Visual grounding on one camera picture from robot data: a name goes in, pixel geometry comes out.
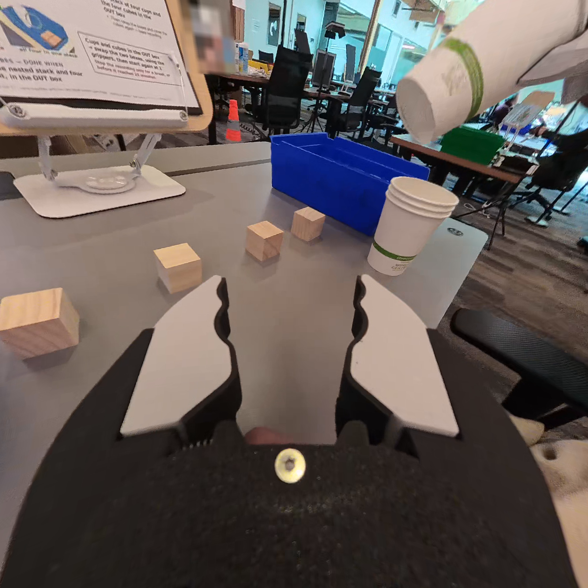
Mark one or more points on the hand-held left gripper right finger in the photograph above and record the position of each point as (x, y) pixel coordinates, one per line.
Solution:
(399, 367)

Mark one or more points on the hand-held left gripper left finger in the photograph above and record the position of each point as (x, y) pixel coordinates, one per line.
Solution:
(183, 363)

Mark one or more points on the black chair armrest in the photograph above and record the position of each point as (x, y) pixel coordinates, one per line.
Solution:
(514, 344)

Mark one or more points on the printed instruction sheet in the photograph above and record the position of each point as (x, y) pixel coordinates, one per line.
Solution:
(115, 46)

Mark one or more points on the blue plastic bin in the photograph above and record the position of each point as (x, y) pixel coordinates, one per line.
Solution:
(321, 183)

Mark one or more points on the orange traffic cone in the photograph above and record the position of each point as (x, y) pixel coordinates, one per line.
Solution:
(233, 131)

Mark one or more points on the wooden cube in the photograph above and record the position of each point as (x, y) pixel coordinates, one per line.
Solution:
(264, 241)
(307, 225)
(179, 271)
(36, 321)

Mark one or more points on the black tripod stand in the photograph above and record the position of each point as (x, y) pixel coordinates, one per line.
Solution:
(334, 31)

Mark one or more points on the green plastic bin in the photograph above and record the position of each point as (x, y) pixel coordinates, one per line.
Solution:
(473, 147)

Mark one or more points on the person's cream sweatshirt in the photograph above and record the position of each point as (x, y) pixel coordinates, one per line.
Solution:
(562, 477)

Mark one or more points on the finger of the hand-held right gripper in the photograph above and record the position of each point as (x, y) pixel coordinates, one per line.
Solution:
(565, 62)

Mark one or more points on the instruction sheet on white stand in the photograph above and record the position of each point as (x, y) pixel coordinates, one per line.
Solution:
(151, 190)

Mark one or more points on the white blue bottle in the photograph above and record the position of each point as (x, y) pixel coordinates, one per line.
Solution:
(242, 57)

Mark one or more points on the black office chair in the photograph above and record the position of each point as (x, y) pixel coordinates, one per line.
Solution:
(363, 92)
(560, 170)
(287, 78)

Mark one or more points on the brown office desk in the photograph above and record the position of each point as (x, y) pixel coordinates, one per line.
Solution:
(432, 154)

